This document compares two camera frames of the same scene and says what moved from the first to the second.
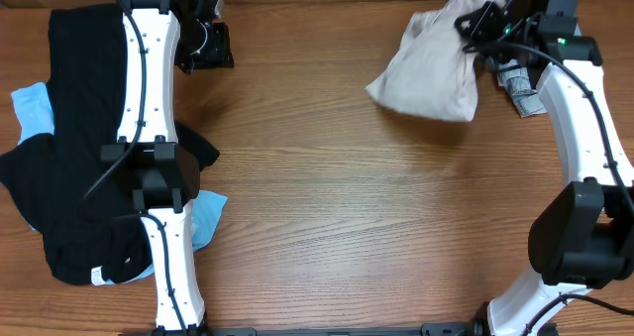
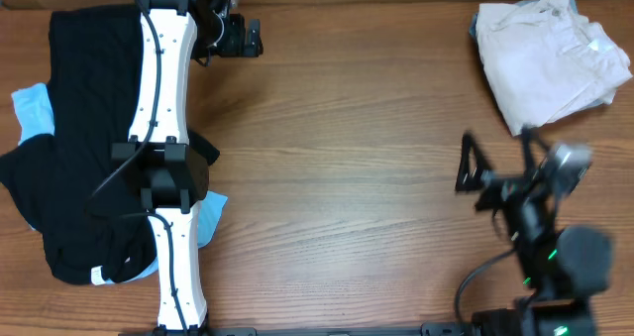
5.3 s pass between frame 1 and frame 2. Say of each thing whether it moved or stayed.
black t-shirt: stayed
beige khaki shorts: moved
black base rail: stayed
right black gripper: moved
